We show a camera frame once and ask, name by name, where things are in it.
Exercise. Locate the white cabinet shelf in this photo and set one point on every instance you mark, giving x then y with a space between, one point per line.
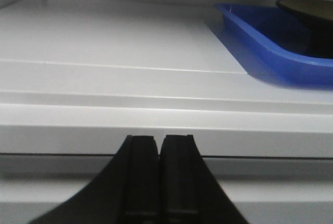
79 76

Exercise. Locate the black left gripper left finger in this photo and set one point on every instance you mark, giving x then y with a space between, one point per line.
125 191

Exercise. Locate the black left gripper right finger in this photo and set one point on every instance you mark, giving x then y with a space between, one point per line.
189 191

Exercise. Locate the blue plastic tray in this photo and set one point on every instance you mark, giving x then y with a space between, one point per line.
279 40

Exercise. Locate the beige plate with black rim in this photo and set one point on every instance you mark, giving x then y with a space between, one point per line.
316 15

